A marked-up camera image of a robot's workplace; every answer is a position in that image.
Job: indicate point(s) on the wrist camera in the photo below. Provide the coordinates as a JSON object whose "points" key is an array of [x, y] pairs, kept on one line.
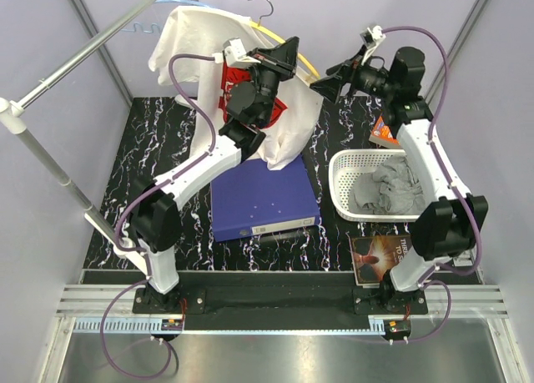
{"points": [[373, 37], [234, 55]]}

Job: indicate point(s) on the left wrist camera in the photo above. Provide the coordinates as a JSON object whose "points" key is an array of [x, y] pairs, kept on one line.
{"points": [[234, 55]]}

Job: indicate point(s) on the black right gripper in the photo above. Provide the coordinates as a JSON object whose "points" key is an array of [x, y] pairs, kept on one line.
{"points": [[350, 71]]}

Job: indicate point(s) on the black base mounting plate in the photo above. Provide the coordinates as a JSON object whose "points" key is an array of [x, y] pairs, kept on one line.
{"points": [[273, 302]]}

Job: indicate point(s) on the yellow plastic hanger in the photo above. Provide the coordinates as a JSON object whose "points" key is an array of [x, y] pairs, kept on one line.
{"points": [[313, 74]]}

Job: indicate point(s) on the light blue plastic hanger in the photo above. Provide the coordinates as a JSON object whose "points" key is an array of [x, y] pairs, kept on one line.
{"points": [[153, 23]]}

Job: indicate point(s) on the white plastic basket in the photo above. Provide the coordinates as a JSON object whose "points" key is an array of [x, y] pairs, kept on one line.
{"points": [[345, 167]]}

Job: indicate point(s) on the white t shirt red print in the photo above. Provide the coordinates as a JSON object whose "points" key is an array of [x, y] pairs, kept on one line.
{"points": [[192, 33]]}

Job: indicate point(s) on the dark brown book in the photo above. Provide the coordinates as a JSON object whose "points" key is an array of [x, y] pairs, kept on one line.
{"points": [[373, 256]]}

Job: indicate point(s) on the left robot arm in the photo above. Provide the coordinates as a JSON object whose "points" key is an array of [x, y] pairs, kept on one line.
{"points": [[153, 216]]}

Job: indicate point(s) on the blue ring binder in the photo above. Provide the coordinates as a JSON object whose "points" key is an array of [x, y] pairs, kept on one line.
{"points": [[252, 200]]}

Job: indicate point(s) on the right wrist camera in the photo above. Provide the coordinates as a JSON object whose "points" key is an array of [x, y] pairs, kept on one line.
{"points": [[373, 37]]}

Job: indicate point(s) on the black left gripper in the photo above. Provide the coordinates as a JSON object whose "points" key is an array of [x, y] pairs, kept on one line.
{"points": [[280, 60]]}

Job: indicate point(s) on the grey t shirt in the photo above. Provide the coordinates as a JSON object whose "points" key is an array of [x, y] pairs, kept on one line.
{"points": [[392, 189]]}

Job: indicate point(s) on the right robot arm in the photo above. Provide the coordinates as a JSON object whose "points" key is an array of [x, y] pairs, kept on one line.
{"points": [[451, 221]]}

